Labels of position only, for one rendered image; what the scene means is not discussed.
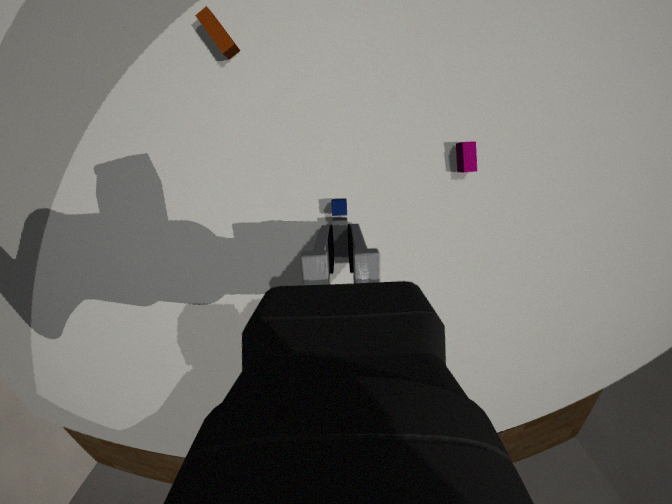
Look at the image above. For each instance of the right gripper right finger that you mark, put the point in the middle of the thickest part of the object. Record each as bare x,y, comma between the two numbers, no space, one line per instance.
364,262

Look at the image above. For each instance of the orange rectangular bar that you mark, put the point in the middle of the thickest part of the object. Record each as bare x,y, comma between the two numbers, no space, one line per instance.
217,33

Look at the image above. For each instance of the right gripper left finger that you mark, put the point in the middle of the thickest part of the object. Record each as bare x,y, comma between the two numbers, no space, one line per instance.
317,265

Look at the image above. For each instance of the small magenta block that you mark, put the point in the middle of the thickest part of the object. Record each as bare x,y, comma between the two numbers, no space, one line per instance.
466,157

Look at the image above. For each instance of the small blue block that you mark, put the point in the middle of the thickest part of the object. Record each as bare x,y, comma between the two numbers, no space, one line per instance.
339,207

